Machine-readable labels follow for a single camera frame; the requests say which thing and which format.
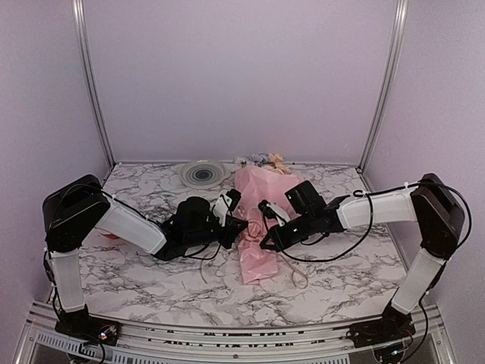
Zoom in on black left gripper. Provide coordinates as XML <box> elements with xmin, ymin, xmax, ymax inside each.
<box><xmin>185</xmin><ymin>215</ymin><xmax>248</xmax><ymax>249</ymax></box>

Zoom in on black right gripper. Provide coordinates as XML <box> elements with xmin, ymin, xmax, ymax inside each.
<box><xmin>260</xmin><ymin>212</ymin><xmax>316</xmax><ymax>253</ymax></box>

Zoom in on beige raffia ribbon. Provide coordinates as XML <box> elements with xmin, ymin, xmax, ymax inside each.
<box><xmin>199</xmin><ymin>215</ymin><xmax>310</xmax><ymax>291</ymax></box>

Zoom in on pink wrapping paper sheet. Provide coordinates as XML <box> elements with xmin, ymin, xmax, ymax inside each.
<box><xmin>235</xmin><ymin>165</ymin><xmax>303</xmax><ymax>284</ymax></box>

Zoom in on blue fake flower stem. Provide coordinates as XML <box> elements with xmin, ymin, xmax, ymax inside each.
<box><xmin>233</xmin><ymin>152</ymin><xmax>270</xmax><ymax>167</ymax></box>

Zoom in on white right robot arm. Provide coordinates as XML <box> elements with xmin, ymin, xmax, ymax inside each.
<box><xmin>258</xmin><ymin>173</ymin><xmax>472</xmax><ymax>340</ymax></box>

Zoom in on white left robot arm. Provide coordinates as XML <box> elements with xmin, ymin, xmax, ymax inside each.
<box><xmin>42</xmin><ymin>174</ymin><xmax>249</xmax><ymax>337</ymax></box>

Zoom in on striped grey ceramic plate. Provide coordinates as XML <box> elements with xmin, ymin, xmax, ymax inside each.
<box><xmin>178</xmin><ymin>159</ymin><xmax>230</xmax><ymax>190</ymax></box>

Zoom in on white bowl with red outside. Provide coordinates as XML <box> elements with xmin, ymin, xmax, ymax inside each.
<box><xmin>100</xmin><ymin>232</ymin><xmax>119</xmax><ymax>240</ymax></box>

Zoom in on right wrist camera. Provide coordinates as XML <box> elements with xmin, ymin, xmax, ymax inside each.
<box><xmin>258</xmin><ymin>199</ymin><xmax>290</xmax><ymax>226</ymax></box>

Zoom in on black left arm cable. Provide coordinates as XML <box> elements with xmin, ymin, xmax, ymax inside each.
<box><xmin>177</xmin><ymin>212</ymin><xmax>236</xmax><ymax>262</ymax></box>

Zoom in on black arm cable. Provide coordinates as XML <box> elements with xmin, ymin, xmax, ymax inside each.
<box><xmin>264</xmin><ymin>181</ymin><xmax>471</xmax><ymax>262</ymax></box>
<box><xmin>177</xmin><ymin>212</ymin><xmax>236</xmax><ymax>262</ymax></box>

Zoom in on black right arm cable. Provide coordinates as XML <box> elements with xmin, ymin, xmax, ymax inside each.
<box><xmin>264</xmin><ymin>181</ymin><xmax>471</xmax><ymax>262</ymax></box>

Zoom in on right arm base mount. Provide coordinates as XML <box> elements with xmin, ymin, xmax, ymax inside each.
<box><xmin>346</xmin><ymin>302</ymin><xmax>416</xmax><ymax>348</ymax></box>

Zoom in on aluminium front rail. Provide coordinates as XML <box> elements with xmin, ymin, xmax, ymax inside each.
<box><xmin>12</xmin><ymin>302</ymin><xmax>458</xmax><ymax>363</ymax></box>

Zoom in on left aluminium frame post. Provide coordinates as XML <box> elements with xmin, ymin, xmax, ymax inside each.
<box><xmin>72</xmin><ymin>0</ymin><xmax>116</xmax><ymax>168</ymax></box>

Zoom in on aluminium frame post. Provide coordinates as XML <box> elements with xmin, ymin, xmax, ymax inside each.
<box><xmin>358</xmin><ymin>0</ymin><xmax>409</xmax><ymax>174</ymax></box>
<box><xmin>72</xmin><ymin>0</ymin><xmax>116</xmax><ymax>168</ymax></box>

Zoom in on right aluminium frame post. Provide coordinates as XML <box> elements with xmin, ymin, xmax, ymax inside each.
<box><xmin>358</xmin><ymin>0</ymin><xmax>409</xmax><ymax>174</ymax></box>

